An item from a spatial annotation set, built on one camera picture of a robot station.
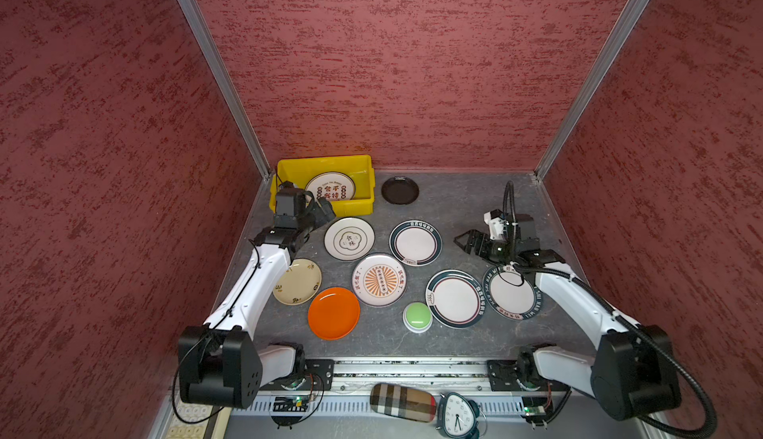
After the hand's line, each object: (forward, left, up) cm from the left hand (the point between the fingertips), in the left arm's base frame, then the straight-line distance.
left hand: (320, 216), depth 84 cm
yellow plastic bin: (+34, +16, -15) cm, 40 cm away
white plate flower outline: (+3, -7, -18) cm, 19 cm away
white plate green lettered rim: (-15, -58, -17) cm, 63 cm away
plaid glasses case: (-43, -24, -14) cm, 51 cm away
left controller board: (-44, +2, -18) cm, 47 cm away
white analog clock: (-46, -36, -14) cm, 60 cm away
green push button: (-23, -29, -17) cm, 40 cm away
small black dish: (+26, -25, -18) cm, 40 cm away
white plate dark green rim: (-17, -41, -18) cm, 48 cm away
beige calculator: (-48, +19, -16) cm, 54 cm away
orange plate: (-22, -5, -17) cm, 28 cm away
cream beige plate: (-13, +7, -18) cm, 23 cm away
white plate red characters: (+28, +3, -17) cm, 33 cm away
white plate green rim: (+3, -29, -18) cm, 35 cm away
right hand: (-7, -42, -6) cm, 43 cm away
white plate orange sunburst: (-12, -17, -17) cm, 27 cm away
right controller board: (-44, -57, -19) cm, 74 cm away
